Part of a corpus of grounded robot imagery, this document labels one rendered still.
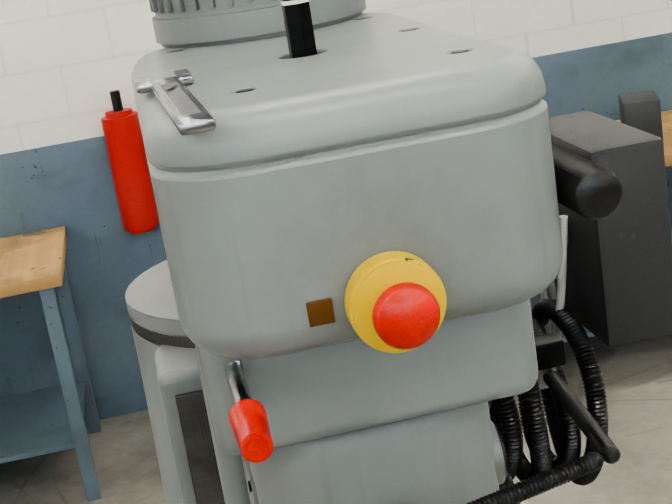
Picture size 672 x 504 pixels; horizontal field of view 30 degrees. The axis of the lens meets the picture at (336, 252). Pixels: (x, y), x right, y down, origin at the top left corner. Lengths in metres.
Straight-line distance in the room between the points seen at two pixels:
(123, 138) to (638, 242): 3.91
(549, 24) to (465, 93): 4.72
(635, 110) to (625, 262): 3.67
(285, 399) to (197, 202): 0.19
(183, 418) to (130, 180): 3.71
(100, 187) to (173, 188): 4.47
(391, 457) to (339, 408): 0.08
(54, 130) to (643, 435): 2.58
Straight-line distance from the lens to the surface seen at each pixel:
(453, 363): 0.90
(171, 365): 1.42
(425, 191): 0.76
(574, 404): 1.02
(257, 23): 1.10
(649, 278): 1.30
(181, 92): 0.80
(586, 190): 0.83
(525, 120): 0.78
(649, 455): 4.49
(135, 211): 5.11
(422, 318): 0.73
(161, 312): 1.50
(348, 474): 0.95
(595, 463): 0.94
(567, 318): 1.32
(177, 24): 1.14
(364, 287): 0.75
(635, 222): 1.28
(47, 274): 4.50
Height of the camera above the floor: 2.00
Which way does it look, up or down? 16 degrees down
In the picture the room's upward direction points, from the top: 9 degrees counter-clockwise
